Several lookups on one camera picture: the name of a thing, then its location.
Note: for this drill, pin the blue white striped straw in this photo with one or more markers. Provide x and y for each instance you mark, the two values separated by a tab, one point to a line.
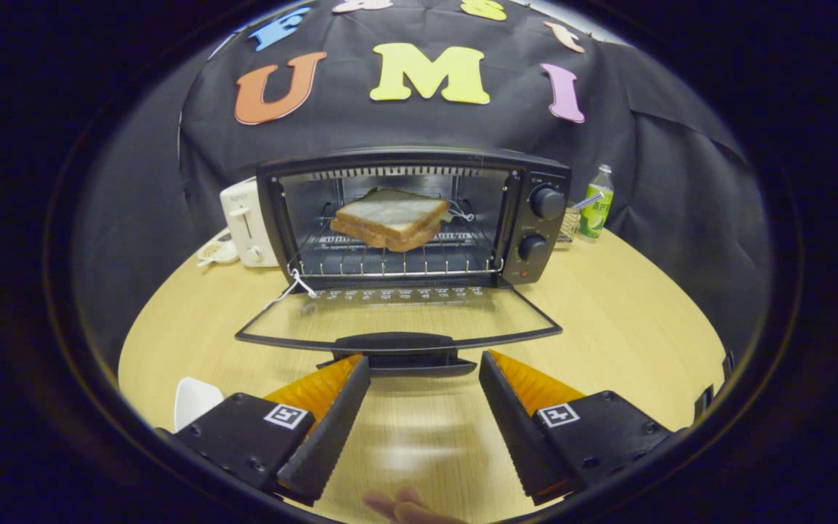
586	201

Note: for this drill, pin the green label plastic bottle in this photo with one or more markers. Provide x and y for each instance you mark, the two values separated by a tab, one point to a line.
597	215

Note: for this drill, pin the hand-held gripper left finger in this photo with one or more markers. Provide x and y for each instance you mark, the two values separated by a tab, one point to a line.
328	437

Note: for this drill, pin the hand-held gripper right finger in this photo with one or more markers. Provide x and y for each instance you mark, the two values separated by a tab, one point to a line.
517	437

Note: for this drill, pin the toasted bread sandwich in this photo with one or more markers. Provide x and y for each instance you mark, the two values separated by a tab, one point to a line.
390	215

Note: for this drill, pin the small dark object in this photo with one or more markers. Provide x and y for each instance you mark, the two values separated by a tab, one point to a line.
703	404

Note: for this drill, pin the black toaster oven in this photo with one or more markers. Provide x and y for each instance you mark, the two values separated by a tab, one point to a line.
553	229

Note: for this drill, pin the white pop-up toaster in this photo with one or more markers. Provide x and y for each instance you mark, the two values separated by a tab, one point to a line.
233	204

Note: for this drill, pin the white plate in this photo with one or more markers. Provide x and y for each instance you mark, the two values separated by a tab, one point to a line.
193	400

